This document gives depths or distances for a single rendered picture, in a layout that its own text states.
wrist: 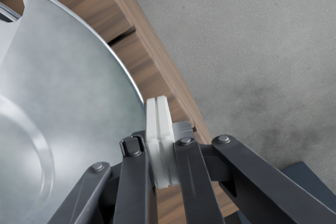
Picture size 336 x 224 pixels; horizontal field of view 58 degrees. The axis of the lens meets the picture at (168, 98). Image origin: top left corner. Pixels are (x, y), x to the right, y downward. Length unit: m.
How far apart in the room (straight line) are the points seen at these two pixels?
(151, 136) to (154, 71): 0.09
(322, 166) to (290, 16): 0.35
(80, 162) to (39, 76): 0.07
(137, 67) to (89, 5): 0.06
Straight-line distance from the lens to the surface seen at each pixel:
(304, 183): 0.70
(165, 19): 0.58
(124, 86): 0.22
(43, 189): 0.26
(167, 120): 0.18
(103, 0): 0.23
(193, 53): 0.59
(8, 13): 0.24
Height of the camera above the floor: 0.58
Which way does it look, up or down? 72 degrees down
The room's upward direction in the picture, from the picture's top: 169 degrees clockwise
